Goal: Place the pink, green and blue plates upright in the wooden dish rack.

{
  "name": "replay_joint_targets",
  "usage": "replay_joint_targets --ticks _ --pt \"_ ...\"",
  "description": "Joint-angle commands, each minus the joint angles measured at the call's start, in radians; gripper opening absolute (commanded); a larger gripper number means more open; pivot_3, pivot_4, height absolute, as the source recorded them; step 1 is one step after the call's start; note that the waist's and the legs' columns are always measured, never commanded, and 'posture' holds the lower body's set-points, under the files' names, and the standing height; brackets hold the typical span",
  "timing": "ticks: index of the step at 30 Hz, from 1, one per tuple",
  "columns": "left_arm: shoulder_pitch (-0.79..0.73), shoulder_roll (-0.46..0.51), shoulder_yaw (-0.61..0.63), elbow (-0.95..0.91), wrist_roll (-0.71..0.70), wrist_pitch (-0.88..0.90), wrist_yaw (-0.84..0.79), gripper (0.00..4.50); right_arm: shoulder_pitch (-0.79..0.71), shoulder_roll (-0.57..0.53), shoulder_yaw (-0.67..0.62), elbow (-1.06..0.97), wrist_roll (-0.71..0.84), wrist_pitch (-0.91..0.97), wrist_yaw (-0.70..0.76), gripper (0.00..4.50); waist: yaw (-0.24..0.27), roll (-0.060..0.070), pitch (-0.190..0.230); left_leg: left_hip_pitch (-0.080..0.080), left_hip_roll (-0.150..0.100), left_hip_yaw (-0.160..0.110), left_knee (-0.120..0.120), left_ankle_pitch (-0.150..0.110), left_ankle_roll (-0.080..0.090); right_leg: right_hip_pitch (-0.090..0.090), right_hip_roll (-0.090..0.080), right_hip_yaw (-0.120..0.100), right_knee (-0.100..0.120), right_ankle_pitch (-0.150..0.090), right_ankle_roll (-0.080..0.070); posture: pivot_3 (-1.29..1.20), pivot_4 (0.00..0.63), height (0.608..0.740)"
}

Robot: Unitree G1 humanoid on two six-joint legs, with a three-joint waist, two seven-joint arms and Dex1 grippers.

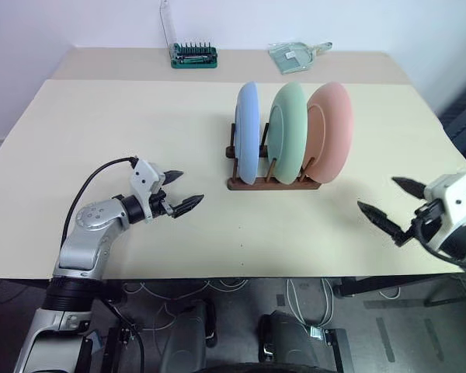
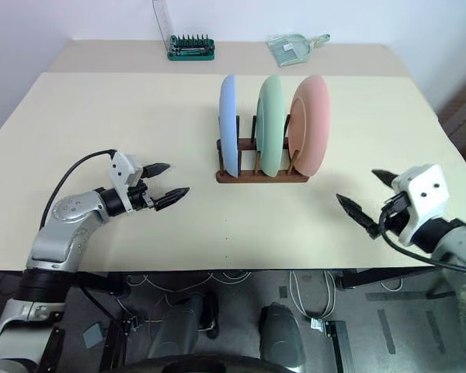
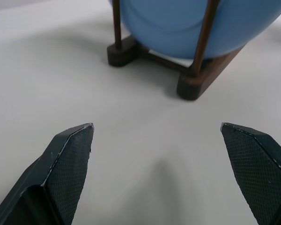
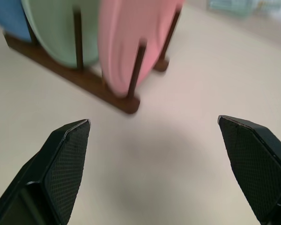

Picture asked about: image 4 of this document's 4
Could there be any blue plate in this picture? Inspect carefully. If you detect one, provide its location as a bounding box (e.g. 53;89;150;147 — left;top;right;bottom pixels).
0;0;32;44

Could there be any green plate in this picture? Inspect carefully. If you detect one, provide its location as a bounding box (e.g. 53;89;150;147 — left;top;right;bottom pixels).
20;0;102;69

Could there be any pink plate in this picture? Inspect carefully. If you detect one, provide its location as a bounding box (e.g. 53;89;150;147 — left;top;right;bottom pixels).
96;0;186;99

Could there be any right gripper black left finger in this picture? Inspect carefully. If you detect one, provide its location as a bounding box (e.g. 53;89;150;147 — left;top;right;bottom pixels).
0;119;92;225

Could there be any light green dustpan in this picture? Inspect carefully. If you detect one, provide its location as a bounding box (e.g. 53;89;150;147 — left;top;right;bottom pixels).
204;0;275;18

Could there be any cream table mat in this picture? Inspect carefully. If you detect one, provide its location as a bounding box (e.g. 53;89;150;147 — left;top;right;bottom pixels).
0;0;281;225

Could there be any brown wooden dish rack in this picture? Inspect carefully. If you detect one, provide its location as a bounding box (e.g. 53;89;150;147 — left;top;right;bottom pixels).
3;4;182;115

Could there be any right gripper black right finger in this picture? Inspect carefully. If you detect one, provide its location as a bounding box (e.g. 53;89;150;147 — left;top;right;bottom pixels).
217;114;281;225

